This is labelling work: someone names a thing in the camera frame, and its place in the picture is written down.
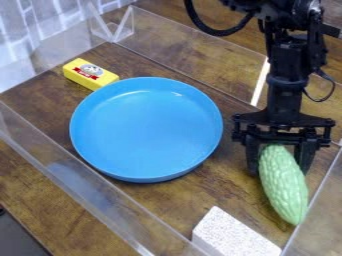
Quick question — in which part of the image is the green bitter gourd toy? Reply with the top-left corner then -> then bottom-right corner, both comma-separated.
260,144 -> 309,225

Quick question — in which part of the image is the blue round tray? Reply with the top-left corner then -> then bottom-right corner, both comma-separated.
70,77 -> 223,183

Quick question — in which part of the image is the clear acrylic enclosure wall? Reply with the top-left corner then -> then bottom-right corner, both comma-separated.
0,0 -> 342,256

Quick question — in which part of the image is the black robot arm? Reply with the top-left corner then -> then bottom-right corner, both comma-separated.
221,0 -> 336,174

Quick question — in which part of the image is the white speckled foam block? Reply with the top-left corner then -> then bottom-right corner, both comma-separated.
193,206 -> 282,256

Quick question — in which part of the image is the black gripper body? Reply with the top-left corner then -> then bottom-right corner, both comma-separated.
233,74 -> 336,147

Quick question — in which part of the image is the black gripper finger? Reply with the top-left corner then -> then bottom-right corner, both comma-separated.
294,139 -> 317,174
246,135 -> 261,176

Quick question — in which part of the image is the black baseboard strip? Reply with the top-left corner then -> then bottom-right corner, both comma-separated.
322,24 -> 342,39

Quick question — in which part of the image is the yellow rectangular box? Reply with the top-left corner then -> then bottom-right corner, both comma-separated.
63,58 -> 121,91

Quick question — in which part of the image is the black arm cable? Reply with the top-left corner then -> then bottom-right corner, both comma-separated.
183,0 -> 256,38

